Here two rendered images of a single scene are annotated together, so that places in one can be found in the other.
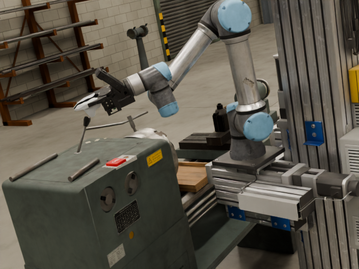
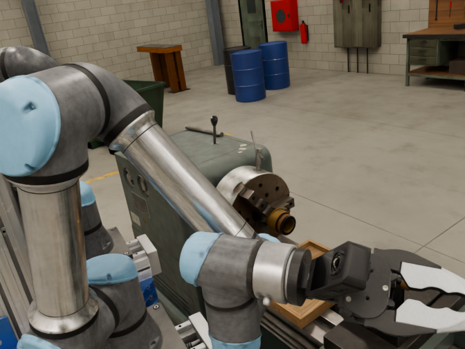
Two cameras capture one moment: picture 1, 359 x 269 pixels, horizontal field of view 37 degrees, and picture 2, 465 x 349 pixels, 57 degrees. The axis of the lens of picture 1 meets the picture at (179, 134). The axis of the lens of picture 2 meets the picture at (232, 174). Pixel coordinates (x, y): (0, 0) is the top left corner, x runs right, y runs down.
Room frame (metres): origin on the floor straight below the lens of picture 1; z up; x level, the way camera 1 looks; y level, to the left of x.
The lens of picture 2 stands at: (2.95, -1.23, 1.86)
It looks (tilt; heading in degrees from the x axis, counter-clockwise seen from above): 23 degrees down; 109
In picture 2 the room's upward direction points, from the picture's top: 8 degrees counter-clockwise
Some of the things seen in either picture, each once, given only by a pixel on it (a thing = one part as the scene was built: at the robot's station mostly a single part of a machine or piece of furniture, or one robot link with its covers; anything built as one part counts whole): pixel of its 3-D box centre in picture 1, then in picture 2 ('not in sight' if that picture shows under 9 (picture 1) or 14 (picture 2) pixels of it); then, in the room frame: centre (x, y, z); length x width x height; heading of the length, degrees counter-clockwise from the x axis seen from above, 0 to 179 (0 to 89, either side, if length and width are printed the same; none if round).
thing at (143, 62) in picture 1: (141, 52); not in sight; (11.45, 0.45, 0.57); 0.47 x 0.37 x 1.14; 142
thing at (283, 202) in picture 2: not in sight; (283, 205); (2.64, 0.21, 1.08); 0.12 x 0.11 x 0.05; 53
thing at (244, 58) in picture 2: not in sight; (248, 75); (0.84, 6.54, 0.44); 0.59 x 0.59 x 0.88
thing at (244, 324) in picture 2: not in sight; (236, 311); (2.77, -0.76, 1.42); 0.11 x 0.08 x 0.11; 86
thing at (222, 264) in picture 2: not in sight; (225, 264); (2.77, -0.78, 1.52); 0.11 x 0.08 x 0.09; 172
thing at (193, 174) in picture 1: (182, 175); (306, 278); (2.74, 0.03, 0.89); 0.36 x 0.30 x 0.04; 53
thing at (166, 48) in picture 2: not in sight; (162, 67); (-1.70, 8.16, 0.50); 1.61 x 0.44 x 1.00; 142
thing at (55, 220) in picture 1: (98, 198); (194, 188); (2.19, 0.41, 1.06); 0.59 x 0.48 x 0.39; 143
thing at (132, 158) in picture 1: (121, 167); not in sight; (2.05, 0.26, 1.23); 0.13 x 0.08 x 0.06; 143
